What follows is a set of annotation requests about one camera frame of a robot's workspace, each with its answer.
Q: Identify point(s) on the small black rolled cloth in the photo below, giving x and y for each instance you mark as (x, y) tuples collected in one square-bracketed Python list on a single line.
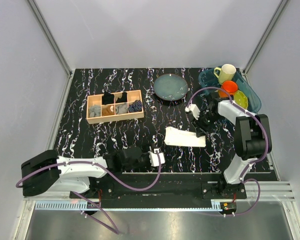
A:
[(121, 97)]

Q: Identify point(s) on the pale yellow mug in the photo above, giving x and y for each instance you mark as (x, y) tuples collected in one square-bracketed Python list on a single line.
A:
[(224, 73)]

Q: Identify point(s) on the grey rolled cloth middle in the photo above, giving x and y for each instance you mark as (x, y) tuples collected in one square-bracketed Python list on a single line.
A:
[(121, 108)]

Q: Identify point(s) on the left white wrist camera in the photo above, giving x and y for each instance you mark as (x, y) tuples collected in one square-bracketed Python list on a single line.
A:
[(157, 157)]

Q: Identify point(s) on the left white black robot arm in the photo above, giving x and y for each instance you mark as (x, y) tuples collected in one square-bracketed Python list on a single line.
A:
[(50, 172)]

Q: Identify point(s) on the grey rolled cloth left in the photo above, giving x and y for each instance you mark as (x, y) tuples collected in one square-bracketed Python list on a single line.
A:
[(95, 111)]

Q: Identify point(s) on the aluminium frame post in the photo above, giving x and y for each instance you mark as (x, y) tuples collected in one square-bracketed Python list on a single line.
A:
[(49, 36), (266, 34)]

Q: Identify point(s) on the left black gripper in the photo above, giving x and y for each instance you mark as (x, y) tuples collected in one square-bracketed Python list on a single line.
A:
[(148, 165)]

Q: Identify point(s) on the yellow-green dotted plate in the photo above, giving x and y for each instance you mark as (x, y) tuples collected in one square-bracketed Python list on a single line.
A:
[(240, 99)]

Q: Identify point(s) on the connector box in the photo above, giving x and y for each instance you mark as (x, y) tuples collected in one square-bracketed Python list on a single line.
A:
[(93, 203), (228, 207)]

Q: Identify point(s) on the front aluminium rail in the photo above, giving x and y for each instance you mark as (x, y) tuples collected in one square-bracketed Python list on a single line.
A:
[(270, 191)]

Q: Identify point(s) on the right aluminium frame post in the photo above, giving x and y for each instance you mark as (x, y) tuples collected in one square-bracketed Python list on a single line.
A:
[(266, 34)]

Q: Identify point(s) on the orange mug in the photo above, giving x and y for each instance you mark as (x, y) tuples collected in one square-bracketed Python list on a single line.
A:
[(230, 87)]

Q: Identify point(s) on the left connector box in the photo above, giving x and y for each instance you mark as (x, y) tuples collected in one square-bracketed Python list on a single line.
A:
[(93, 203)]

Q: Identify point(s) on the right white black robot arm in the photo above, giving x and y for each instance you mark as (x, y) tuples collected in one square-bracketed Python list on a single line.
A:
[(252, 138)]

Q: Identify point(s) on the teal transparent plastic bin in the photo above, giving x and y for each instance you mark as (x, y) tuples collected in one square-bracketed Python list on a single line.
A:
[(207, 78)]

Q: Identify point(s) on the left aluminium frame post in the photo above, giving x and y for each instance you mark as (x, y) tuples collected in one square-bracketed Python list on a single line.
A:
[(49, 36)]

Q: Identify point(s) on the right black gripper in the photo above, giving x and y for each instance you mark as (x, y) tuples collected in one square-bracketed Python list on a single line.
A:
[(201, 129)]

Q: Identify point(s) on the right connector box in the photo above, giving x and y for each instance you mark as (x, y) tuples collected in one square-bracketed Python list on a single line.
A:
[(228, 207)]

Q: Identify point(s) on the brown rolled cloth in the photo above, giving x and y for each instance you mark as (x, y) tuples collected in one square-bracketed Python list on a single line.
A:
[(108, 110)]

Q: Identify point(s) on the wooden divided organizer box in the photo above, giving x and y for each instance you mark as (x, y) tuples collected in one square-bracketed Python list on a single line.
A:
[(96, 100)]

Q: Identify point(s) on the blue-green ceramic plate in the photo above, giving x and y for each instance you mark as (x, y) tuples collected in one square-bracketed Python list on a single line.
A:
[(170, 87)]

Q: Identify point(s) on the white underwear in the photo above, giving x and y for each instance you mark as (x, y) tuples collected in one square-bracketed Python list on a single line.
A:
[(182, 138)]

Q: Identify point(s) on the grey rolled cloth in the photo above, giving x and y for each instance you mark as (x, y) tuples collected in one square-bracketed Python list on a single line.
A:
[(121, 108), (95, 111)]

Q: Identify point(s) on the navy striped rolled cloth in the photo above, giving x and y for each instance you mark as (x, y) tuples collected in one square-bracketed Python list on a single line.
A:
[(135, 106)]

